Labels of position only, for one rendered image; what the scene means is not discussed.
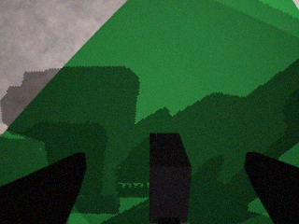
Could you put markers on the green flat board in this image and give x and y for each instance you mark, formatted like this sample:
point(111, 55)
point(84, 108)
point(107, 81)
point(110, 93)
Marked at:
point(224, 74)

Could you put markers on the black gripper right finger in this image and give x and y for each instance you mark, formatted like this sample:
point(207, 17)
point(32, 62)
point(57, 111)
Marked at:
point(276, 184)

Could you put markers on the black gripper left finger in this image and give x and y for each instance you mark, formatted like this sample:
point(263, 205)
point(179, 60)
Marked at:
point(46, 196)

